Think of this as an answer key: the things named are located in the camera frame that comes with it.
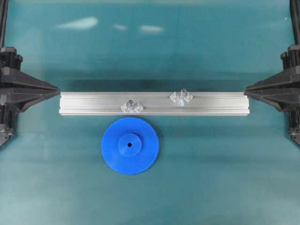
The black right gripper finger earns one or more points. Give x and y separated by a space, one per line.
284 100
281 80

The silver aluminium extrusion rail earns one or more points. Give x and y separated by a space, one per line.
154 103

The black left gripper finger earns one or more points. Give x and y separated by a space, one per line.
20 99
13 78

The clear right shaft bracket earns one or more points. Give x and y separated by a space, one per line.
175 97

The large blue plastic gear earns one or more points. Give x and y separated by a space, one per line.
130 146

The black left frame post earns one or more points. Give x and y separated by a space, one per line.
3 20

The black frame post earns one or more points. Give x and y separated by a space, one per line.
295 17
3 20

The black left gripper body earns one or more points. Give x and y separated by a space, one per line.
8 59

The clear shaft bracket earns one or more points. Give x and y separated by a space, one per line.
175 97
131 107

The black right frame post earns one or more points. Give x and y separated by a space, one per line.
295 17

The clear left shaft bracket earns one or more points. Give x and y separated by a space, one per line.
131 107

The right steel shaft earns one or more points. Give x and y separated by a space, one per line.
182 96

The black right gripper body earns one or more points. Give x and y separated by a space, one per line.
291 59

